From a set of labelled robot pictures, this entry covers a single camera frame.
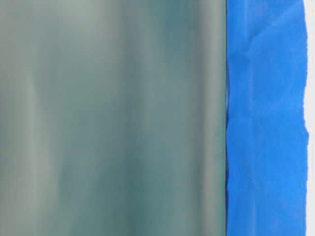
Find blue table cloth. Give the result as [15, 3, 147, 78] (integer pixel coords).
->
[226, 0, 309, 236]

